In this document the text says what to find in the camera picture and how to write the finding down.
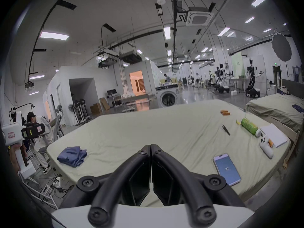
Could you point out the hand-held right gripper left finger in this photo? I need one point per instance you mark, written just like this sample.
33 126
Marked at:
111 186

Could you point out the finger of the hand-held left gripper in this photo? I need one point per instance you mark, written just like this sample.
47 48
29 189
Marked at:
35 130

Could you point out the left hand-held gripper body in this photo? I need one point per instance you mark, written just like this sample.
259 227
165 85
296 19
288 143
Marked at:
11 133

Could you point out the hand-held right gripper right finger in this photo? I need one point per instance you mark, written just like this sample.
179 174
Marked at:
190 186

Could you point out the person's left hand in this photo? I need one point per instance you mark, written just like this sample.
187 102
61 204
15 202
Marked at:
11 157

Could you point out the smartphone with blue screen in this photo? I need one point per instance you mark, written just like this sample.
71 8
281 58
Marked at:
226 169

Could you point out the standing fan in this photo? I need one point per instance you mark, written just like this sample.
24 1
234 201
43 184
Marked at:
71 108

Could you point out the white power strip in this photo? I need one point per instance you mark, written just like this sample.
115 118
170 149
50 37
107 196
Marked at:
55 182

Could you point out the brown carton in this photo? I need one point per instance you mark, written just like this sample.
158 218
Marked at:
104 103
95 108

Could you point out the bed with pale green sheet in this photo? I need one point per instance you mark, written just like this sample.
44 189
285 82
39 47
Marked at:
166 127

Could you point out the black tweezers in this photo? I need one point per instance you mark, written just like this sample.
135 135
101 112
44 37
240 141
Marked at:
226 129

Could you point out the small yellow card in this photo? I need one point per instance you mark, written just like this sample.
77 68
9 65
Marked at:
238 122

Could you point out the white hand controller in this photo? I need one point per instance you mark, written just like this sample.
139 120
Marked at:
265 148

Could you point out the green can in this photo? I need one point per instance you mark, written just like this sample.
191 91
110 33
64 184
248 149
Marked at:
249 126

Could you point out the table with white cloths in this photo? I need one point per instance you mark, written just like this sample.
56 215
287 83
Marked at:
133 97

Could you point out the white washing machine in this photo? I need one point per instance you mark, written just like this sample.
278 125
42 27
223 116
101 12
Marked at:
167 96

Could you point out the white paper sheets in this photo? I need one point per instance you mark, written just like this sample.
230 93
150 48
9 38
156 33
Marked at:
274 134

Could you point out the white robot with black arms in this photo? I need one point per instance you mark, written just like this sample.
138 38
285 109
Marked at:
219 78

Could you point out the white table with tray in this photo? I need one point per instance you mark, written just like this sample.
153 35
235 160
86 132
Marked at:
237 79

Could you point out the folded dark blue garment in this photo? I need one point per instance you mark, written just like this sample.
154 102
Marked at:
298 108

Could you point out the dark grey headboard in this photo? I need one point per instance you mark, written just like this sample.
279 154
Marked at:
293 86

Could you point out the grey photo umbrella on stand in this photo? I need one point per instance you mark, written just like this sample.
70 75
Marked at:
281 47

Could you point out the bed with wooden frame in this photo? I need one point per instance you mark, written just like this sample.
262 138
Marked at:
273 107

